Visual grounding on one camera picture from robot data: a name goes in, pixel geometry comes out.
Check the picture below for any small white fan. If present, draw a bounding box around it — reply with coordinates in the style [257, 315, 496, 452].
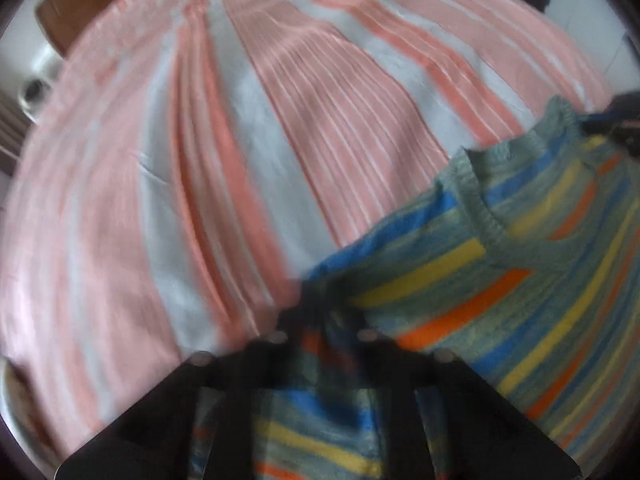
[19, 45, 65, 116]

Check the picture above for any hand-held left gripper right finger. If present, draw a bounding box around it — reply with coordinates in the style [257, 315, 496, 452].
[324, 287, 577, 480]

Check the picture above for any brown wooden headboard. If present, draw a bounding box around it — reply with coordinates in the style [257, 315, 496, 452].
[35, 0, 173, 56]

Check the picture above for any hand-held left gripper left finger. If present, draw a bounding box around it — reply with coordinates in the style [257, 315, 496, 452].
[56, 282, 327, 480]

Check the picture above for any pink white striped bedsheet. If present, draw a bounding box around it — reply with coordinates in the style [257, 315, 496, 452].
[0, 0, 618, 461]

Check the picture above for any multicolour striped knit sweater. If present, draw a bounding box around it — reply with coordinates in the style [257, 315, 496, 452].
[189, 96, 640, 480]

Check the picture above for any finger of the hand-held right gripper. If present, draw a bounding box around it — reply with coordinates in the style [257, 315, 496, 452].
[582, 92, 640, 147]

